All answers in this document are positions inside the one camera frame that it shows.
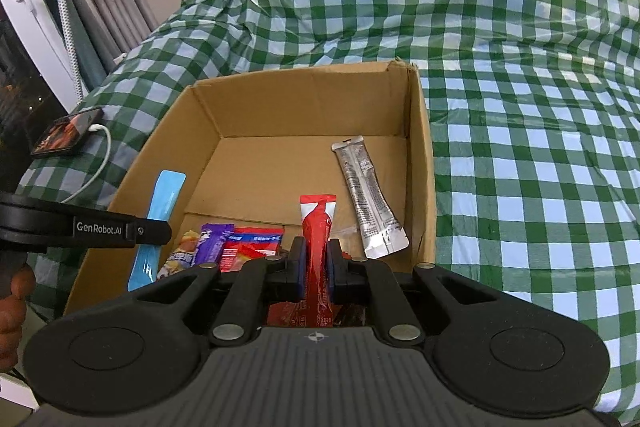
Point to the red snack bar wrapper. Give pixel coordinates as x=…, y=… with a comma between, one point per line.
x=246, y=244

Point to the blue stick packet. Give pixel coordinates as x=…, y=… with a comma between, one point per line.
x=154, y=232

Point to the green checkered sofa cover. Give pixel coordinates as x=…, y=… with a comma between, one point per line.
x=534, y=110

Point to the black smartphone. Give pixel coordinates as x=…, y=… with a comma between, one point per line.
x=67, y=133

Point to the purple chocolate bar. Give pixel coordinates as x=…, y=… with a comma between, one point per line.
x=211, y=242

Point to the open cardboard box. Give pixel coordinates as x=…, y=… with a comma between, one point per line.
x=251, y=145

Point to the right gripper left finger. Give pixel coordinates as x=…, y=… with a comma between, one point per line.
x=250, y=292

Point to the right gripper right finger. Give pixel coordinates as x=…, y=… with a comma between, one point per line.
x=372, y=285

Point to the person's left hand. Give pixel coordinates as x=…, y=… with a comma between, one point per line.
x=13, y=315

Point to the black chocolate bar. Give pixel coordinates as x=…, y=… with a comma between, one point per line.
x=349, y=315

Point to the yellow snack bar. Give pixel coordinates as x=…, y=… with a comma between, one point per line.
x=182, y=257

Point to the thin red stick packet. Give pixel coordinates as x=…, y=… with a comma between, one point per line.
x=317, y=214

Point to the small red square packet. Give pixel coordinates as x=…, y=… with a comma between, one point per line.
x=287, y=315

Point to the silver snack stick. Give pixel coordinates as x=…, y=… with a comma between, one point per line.
x=380, y=231

